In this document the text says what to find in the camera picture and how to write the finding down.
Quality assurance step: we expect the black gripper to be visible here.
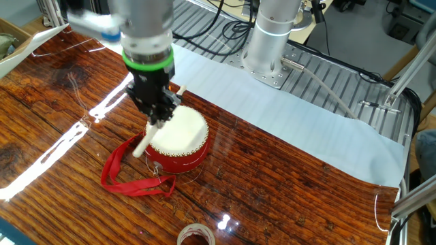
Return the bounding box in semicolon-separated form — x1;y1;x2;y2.
125;66;183;129

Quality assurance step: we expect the white drumstick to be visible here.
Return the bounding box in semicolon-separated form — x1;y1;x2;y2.
131;84;187;159

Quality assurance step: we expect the small red drum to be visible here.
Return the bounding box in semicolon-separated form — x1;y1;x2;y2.
142;104;211;174

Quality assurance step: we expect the printed packing tape roll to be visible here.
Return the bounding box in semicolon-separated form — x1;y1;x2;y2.
176;223;217;245

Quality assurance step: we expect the wood grain table sheet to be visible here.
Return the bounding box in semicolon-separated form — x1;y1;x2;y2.
0;18;400;245

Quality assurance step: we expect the open cardboard box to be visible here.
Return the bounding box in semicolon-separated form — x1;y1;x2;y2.
0;17;34;64

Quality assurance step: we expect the pale white table cloth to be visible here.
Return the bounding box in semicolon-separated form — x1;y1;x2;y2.
0;22;408;189

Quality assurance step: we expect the grey green bag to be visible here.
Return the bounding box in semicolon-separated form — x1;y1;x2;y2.
0;32;18;61

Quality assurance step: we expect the black chair base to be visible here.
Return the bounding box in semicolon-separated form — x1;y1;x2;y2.
332;0;368;14

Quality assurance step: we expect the thin metal rod tool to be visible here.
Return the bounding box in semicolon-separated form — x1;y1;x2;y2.
358;99;402;114

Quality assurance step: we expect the dark floor box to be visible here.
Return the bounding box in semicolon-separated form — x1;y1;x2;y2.
387;16;412;42

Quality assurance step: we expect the blue grey trouser leg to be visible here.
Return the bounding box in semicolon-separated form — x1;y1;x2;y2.
414;128;436;182

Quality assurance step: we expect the grey chair back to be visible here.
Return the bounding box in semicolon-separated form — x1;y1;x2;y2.
414;19;436;64

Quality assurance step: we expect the blue plastic item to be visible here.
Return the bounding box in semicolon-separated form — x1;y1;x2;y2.
409;0;436;15

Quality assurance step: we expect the black shoe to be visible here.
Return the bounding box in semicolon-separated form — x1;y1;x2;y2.
416;203;436;234

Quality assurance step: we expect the green wrist adapter ring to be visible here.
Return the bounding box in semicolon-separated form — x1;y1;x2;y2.
121;47;174;72

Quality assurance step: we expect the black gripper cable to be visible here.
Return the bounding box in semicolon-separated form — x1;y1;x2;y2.
172;0;255;57

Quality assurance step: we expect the red ribbon strap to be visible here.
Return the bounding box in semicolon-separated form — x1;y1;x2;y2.
100;132;177;198

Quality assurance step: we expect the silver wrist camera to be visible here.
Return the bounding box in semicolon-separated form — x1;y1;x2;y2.
66;8;123;44

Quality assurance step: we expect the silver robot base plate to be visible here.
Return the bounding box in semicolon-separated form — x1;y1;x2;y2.
226;43;307;90

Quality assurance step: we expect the aluminium frame strut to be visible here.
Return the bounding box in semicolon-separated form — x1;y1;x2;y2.
390;174;436;221
383;37;436;110
35;0;66;28

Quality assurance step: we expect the beige cable with metal connector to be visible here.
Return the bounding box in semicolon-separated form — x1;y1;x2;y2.
281;56;359;120

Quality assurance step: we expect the black cable bundle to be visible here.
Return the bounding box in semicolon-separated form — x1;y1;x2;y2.
287;39;424;137

